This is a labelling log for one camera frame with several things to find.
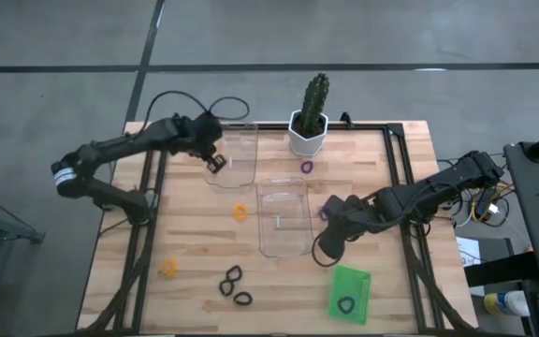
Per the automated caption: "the black metal table frame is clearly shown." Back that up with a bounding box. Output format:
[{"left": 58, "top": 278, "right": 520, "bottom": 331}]
[{"left": 76, "top": 120, "right": 474, "bottom": 337}]

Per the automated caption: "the white yellow spray bottle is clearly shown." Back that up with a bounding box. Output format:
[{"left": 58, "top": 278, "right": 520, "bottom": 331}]
[{"left": 483, "top": 289, "right": 531, "bottom": 317}]

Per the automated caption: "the tangled cable bundle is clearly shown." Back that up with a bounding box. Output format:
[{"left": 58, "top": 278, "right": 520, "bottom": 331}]
[{"left": 437, "top": 156, "right": 517, "bottom": 229}]

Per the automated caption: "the white paper sheet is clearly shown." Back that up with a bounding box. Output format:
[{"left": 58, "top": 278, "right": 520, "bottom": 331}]
[{"left": 455, "top": 235, "right": 486, "bottom": 269}]

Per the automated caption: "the green plastic tray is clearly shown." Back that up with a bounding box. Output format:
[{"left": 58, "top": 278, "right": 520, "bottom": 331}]
[{"left": 328, "top": 264, "right": 372, "bottom": 327}]

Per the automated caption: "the black horizontal bar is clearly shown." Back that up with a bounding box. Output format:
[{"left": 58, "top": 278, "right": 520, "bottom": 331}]
[{"left": 463, "top": 251, "right": 539, "bottom": 288}]

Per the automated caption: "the green cactus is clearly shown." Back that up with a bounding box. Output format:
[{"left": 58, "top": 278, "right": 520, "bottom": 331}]
[{"left": 297, "top": 72, "right": 331, "bottom": 135}]

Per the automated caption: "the white hexagonal plant pot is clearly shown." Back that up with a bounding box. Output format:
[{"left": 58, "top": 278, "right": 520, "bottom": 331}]
[{"left": 287, "top": 110, "right": 329, "bottom": 158}]

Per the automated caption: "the clear plastic bin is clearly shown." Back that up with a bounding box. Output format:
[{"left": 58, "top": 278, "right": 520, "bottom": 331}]
[
  {"left": 255, "top": 177, "right": 315, "bottom": 259},
  {"left": 202, "top": 122, "right": 259, "bottom": 189}
]

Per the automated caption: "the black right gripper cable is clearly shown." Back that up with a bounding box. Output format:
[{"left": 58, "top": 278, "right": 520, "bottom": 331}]
[{"left": 311, "top": 231, "right": 343, "bottom": 269}]

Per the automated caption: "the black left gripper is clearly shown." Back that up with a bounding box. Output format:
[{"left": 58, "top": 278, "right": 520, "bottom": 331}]
[{"left": 186, "top": 110, "right": 228, "bottom": 174}]

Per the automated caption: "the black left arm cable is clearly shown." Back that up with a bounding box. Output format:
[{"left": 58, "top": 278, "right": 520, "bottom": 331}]
[{"left": 141, "top": 90, "right": 251, "bottom": 135}]

